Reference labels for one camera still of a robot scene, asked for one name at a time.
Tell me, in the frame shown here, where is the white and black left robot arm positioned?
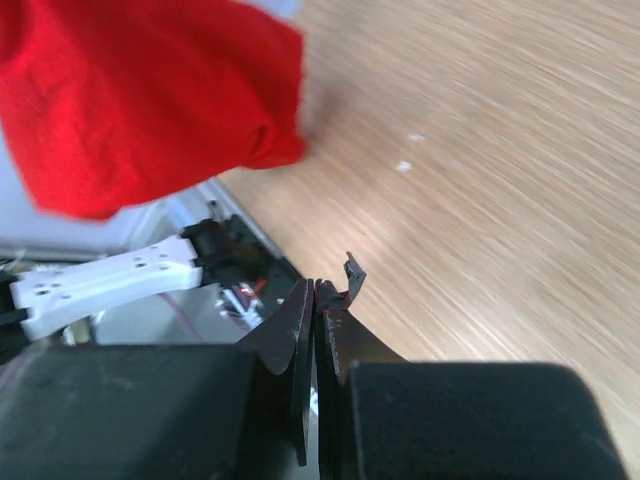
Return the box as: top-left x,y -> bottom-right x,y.
1,219 -> 237,341

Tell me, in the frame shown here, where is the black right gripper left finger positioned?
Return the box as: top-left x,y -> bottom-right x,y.
1,280 -> 314,479

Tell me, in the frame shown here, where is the red t-shirt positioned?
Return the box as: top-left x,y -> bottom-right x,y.
1,1 -> 305,220

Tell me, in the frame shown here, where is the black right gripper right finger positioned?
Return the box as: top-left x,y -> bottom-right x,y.
315,259 -> 627,479

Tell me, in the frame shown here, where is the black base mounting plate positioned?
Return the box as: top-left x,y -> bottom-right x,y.
191,214 -> 301,330

